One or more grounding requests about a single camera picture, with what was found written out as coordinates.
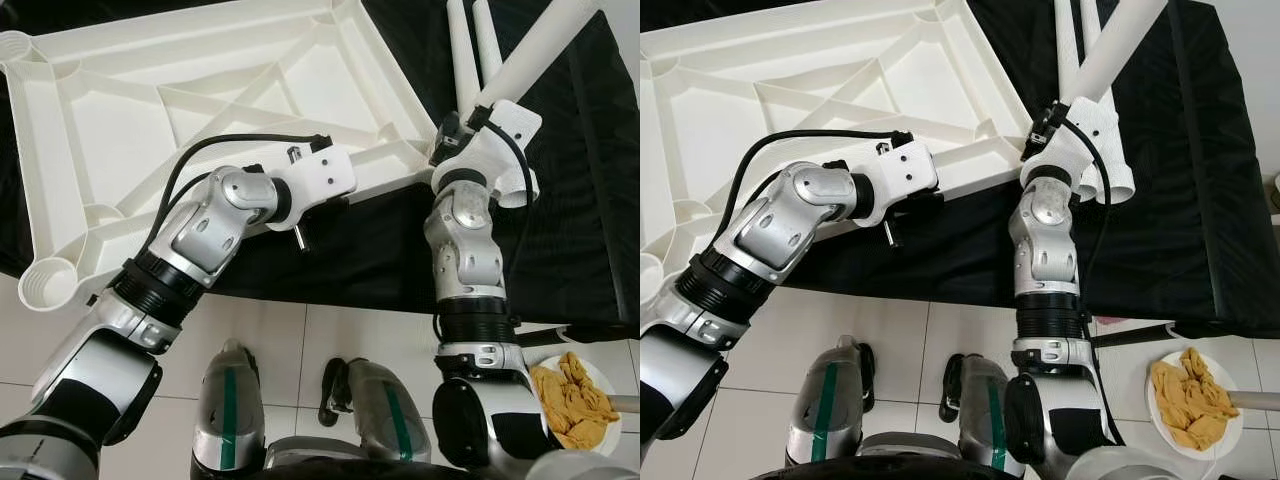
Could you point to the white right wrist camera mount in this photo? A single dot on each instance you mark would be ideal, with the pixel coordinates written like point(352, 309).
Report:
point(510, 130)
point(1085, 130)

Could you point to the black metal table frame leg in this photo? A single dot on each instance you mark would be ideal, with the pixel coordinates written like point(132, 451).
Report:
point(560, 335)
point(1130, 335)

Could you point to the black table cloth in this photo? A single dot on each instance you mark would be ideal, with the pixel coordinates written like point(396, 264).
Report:
point(380, 250)
point(1180, 150)

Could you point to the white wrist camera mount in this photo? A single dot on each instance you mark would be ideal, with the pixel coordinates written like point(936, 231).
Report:
point(510, 130)
point(905, 170)
point(320, 175)
point(1085, 130)

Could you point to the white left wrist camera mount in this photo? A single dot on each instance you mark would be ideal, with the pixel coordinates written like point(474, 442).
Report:
point(905, 170)
point(320, 175)

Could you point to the black robot waist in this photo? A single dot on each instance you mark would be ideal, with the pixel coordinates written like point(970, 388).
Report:
point(360, 473)
point(920, 474)

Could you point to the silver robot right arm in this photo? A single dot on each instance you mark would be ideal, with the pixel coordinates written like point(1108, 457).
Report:
point(1040, 245)
point(460, 250)

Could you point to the white plastic table top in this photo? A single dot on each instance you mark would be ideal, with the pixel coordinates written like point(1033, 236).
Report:
point(100, 130)
point(700, 130)

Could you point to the white round plate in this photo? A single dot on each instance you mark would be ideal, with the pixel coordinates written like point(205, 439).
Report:
point(1225, 372)
point(603, 372)

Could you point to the white rounded floor appliance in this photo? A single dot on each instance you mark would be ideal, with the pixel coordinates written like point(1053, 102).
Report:
point(1273, 192)

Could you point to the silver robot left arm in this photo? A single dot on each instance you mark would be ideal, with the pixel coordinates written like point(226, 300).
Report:
point(780, 225)
point(200, 225)

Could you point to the grey metal pole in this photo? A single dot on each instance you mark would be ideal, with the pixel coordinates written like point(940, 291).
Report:
point(1255, 401)
point(625, 403)

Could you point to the crumpled yellow cloth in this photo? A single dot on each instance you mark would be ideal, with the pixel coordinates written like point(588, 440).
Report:
point(570, 400)
point(1190, 400)

